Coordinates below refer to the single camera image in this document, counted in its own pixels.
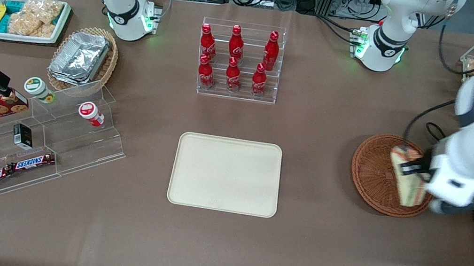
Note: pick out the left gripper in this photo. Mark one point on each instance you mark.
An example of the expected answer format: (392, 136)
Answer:
(425, 166)

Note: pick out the triangle sandwich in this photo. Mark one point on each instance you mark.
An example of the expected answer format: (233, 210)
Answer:
(409, 191)

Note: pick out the round brown wicker basket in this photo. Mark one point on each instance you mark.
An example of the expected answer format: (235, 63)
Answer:
(368, 173)

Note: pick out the oval light wicker basket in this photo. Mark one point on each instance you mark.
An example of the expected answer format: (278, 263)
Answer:
(107, 65)

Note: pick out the beige rectangular tray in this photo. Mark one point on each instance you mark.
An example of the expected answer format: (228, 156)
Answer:
(225, 174)

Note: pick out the white rectangular snack bin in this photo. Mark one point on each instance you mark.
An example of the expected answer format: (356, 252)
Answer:
(19, 37)

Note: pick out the green lid white cup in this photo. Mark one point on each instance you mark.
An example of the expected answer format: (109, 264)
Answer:
(36, 87)

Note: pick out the teal snack packet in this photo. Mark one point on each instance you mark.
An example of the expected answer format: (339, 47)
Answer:
(14, 5)
(4, 24)

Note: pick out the small black box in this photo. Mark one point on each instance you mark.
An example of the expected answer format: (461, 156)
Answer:
(22, 135)

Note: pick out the clear bag of rice crackers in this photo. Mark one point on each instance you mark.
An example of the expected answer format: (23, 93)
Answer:
(45, 10)
(28, 26)

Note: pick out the silver foil container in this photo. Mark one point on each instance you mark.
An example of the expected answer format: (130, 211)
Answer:
(80, 58)

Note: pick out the clear acrylic step shelf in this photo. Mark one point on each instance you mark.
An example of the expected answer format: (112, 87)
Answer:
(68, 144)

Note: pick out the red lid white cup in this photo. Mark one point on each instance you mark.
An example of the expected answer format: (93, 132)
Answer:
(89, 111)

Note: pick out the red cola bottle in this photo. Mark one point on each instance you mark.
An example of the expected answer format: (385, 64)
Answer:
(270, 52)
(236, 45)
(207, 42)
(258, 81)
(233, 77)
(205, 75)

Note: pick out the clear acrylic bottle rack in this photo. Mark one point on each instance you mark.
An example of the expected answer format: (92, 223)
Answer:
(235, 95)

